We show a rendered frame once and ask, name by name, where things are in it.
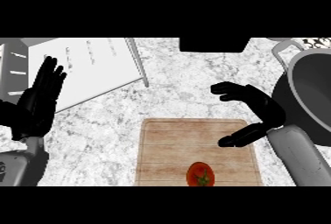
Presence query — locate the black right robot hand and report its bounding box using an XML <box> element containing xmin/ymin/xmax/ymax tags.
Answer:
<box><xmin>209</xmin><ymin>81</ymin><xmax>286</xmax><ymax>148</ymax></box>

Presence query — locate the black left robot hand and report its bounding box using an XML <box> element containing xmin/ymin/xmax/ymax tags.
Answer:
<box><xmin>0</xmin><ymin>55</ymin><xmax>68</xmax><ymax>142</ymax></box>

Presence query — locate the dark grey pot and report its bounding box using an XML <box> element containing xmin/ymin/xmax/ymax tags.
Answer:
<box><xmin>270</xmin><ymin>39</ymin><xmax>331</xmax><ymax>148</ymax></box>

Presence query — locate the wooden cutting board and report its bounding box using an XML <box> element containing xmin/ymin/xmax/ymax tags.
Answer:
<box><xmin>133</xmin><ymin>117</ymin><xmax>264</xmax><ymax>187</ymax></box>

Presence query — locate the red tomato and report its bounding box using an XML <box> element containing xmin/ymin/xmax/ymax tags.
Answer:
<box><xmin>184</xmin><ymin>161</ymin><xmax>215</xmax><ymax>187</ymax></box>

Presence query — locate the grey appliance rack interior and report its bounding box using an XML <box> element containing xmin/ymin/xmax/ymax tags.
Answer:
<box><xmin>0</xmin><ymin>38</ymin><xmax>57</xmax><ymax>105</ymax></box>

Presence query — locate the white open appliance door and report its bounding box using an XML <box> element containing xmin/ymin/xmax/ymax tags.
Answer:
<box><xmin>26</xmin><ymin>38</ymin><xmax>150</xmax><ymax>114</ymax></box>

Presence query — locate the black box-shaped appliance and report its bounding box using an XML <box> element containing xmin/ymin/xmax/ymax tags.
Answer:
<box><xmin>178</xmin><ymin>38</ymin><xmax>252</xmax><ymax>53</ymax></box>

